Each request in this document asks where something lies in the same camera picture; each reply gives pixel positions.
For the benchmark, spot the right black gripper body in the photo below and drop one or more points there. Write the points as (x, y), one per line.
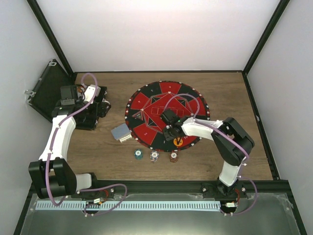
(170, 135)

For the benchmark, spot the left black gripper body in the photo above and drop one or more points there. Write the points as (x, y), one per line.
(95, 112)

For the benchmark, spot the orange big blind button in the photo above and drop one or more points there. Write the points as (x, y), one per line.
(174, 142)

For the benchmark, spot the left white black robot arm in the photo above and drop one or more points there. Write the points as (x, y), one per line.
(79, 107)

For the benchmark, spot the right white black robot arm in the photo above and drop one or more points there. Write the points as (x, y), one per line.
(232, 141)

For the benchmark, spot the round red black poker mat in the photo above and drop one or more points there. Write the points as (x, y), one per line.
(143, 110)

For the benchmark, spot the blue backed card deck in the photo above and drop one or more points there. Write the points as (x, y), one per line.
(121, 133)

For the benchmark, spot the green blue chip stack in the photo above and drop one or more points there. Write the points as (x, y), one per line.
(138, 154)

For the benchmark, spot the black poker case lid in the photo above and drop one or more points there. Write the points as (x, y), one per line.
(47, 91)

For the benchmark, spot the light blue slotted rail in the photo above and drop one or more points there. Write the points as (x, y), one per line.
(132, 206)

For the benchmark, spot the black front mounting rail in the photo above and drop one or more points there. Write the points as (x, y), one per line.
(207, 188)

